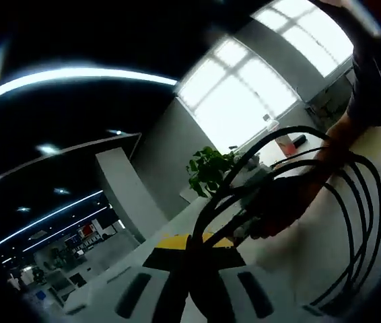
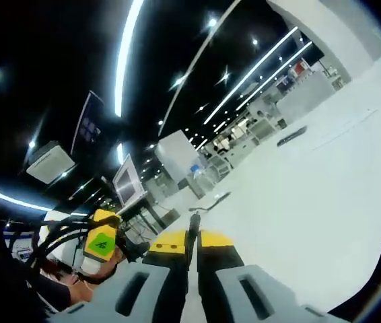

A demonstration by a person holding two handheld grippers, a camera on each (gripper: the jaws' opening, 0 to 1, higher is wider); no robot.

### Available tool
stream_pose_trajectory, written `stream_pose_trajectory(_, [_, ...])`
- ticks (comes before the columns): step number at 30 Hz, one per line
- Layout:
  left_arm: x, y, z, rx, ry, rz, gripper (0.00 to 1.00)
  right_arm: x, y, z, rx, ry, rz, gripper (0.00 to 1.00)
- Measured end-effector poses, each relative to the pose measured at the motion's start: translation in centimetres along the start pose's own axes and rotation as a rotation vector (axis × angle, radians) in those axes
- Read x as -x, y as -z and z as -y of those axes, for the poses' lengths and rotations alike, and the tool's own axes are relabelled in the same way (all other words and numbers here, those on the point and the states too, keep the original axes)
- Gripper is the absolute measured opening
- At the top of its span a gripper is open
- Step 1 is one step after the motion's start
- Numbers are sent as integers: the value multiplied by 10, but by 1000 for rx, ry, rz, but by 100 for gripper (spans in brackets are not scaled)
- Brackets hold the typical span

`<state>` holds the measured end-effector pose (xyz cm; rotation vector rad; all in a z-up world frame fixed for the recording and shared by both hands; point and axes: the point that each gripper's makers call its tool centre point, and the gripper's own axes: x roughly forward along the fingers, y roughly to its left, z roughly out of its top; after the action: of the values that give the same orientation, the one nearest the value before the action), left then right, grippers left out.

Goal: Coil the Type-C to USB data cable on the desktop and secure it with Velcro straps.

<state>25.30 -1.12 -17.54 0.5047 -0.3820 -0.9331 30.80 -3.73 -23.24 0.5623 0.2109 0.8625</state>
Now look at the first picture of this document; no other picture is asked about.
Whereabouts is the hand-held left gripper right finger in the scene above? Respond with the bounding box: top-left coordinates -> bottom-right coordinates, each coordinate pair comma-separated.
192,234 -> 326,323

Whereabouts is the long ceiling light strip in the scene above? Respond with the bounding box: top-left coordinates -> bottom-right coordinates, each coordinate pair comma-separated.
0,67 -> 178,108

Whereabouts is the person's right hand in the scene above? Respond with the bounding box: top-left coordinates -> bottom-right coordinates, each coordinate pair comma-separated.
249,177 -> 315,239

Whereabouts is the large bright window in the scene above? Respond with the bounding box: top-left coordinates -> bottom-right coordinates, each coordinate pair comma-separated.
176,0 -> 355,149

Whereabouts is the red labelled container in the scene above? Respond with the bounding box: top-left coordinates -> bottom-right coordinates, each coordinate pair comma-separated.
276,133 -> 299,154

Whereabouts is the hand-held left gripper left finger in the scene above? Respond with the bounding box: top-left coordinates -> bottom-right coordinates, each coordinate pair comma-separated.
65,234 -> 191,323

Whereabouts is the black data cable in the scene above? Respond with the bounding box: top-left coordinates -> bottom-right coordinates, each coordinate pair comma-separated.
190,124 -> 381,309

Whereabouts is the black cylinder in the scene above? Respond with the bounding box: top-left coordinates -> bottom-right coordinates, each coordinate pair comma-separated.
290,133 -> 308,149

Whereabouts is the green potted plant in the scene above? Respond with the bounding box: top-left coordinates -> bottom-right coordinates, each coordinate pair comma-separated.
186,146 -> 242,198

